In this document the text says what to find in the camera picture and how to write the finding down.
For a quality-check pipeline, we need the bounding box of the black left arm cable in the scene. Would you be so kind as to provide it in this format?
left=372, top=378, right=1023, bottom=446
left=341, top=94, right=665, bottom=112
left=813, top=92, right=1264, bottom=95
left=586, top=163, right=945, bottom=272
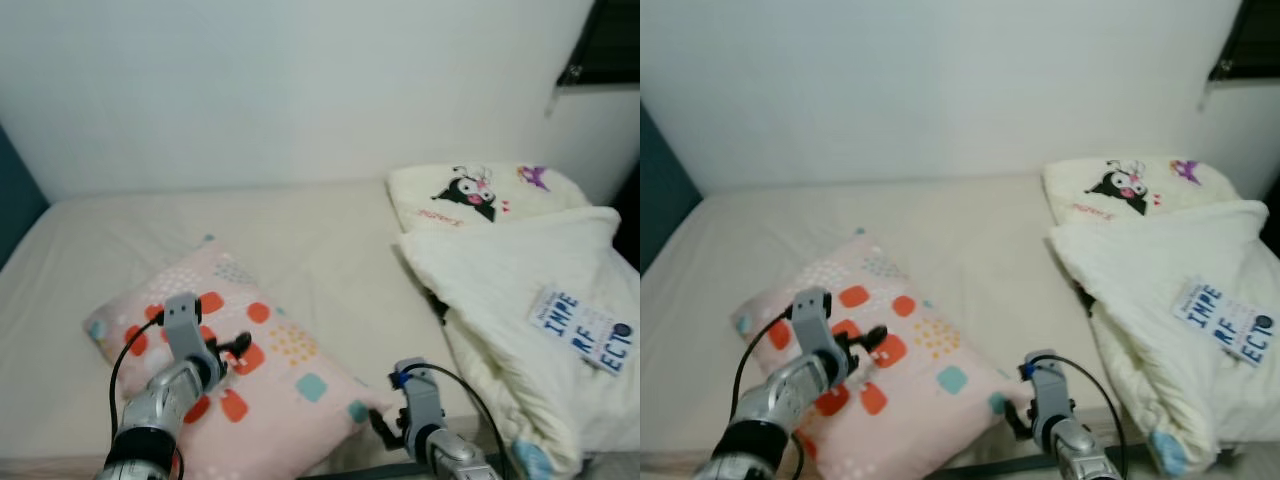
left=108, top=315, right=186, bottom=480
left=733, top=308, right=801, bottom=480

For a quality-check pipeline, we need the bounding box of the white quilt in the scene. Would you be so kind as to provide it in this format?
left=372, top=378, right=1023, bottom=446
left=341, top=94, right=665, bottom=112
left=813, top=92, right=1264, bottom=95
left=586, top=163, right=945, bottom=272
left=398, top=205, right=641, bottom=476
left=1050, top=200, right=1280, bottom=471

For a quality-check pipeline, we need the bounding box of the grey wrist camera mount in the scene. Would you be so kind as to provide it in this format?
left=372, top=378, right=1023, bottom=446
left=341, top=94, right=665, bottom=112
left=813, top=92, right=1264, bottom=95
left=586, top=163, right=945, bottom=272
left=162, top=293, right=208, bottom=363
left=790, top=288, right=836, bottom=356
left=392, top=358, right=447, bottom=441
left=1022, top=350, right=1073, bottom=426

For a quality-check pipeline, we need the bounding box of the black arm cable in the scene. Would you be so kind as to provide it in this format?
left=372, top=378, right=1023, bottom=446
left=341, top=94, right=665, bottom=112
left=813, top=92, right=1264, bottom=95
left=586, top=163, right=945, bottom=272
left=733, top=308, right=801, bottom=480
left=108, top=315, right=186, bottom=480
left=1030, top=355, right=1131, bottom=480
left=400, top=362, right=516, bottom=480

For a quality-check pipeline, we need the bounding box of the pink pillow with orange patches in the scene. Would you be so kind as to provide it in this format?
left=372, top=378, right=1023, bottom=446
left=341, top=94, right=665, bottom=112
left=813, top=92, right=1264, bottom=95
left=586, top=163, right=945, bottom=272
left=83, top=238, right=391, bottom=480
left=730, top=232, right=1031, bottom=480

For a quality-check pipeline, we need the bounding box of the black curtain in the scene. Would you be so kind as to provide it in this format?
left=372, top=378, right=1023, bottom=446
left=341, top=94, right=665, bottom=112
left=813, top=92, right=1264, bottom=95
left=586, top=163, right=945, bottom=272
left=1260, top=190, right=1280, bottom=259

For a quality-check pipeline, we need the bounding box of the white book with blue letters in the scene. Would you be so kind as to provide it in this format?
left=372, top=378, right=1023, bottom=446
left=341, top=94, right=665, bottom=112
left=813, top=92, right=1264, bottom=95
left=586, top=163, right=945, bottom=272
left=528, top=285, right=636, bottom=376
left=1172, top=280, right=1279, bottom=366

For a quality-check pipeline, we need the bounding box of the cream sheeted bed mattress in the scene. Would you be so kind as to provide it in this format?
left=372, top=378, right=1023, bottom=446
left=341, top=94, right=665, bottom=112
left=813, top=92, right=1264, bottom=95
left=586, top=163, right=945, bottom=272
left=640, top=170, right=1280, bottom=480
left=0, top=175, right=641, bottom=480

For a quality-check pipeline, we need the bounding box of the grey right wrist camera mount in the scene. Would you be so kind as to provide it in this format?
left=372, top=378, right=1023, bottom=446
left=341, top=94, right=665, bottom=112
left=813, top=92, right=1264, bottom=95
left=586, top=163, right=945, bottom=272
left=392, top=358, right=447, bottom=441
left=1022, top=350, right=1073, bottom=426

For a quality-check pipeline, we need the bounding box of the dark window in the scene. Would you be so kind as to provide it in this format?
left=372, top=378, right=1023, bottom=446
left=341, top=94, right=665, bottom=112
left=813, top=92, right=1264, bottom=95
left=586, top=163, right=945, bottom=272
left=1207, top=0, right=1280, bottom=83
left=557, top=0, right=641, bottom=87

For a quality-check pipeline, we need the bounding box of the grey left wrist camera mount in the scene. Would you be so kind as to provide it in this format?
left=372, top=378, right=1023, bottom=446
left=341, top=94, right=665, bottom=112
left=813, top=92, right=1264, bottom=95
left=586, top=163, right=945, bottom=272
left=790, top=288, right=836, bottom=356
left=162, top=293, right=208, bottom=363

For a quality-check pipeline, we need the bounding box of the teal upholstered headboard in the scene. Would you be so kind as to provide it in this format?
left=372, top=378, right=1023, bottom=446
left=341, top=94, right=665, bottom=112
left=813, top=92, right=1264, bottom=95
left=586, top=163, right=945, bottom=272
left=640, top=105, right=706, bottom=271
left=0, top=125, right=51, bottom=271

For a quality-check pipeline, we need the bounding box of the light blue cloth item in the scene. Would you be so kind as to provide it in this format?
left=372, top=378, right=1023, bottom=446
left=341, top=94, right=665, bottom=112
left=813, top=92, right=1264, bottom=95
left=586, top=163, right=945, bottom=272
left=1148, top=428, right=1193, bottom=477
left=513, top=438, right=557, bottom=480

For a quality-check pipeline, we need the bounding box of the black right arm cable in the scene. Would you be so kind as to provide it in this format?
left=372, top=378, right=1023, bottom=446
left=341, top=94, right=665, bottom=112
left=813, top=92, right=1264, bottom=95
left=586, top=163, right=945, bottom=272
left=400, top=362, right=516, bottom=480
left=1030, top=355, right=1131, bottom=480

